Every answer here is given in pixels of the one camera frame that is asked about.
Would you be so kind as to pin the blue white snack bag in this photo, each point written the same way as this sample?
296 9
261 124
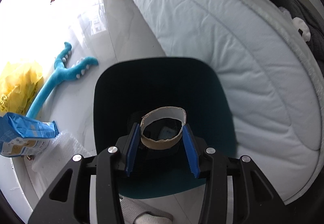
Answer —
21 136

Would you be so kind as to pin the white mattress bed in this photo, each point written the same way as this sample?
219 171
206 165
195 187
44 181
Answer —
273 84

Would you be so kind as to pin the dark teal trash bin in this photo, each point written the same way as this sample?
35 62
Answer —
162 95

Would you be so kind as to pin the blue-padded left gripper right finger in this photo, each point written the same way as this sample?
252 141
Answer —
254 198

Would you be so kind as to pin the yellow plastic bag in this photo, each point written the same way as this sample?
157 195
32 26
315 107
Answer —
20 83

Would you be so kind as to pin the grey knit cloth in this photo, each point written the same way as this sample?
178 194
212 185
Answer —
138 212

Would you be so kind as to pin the blue plush toy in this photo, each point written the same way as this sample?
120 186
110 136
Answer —
59 75

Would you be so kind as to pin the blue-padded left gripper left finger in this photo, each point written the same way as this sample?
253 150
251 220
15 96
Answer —
67 199

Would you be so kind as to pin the clear bubble wrap sheet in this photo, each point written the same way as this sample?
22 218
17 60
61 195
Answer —
47 164

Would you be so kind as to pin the white tissue ball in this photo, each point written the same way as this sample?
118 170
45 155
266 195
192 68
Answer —
302 28

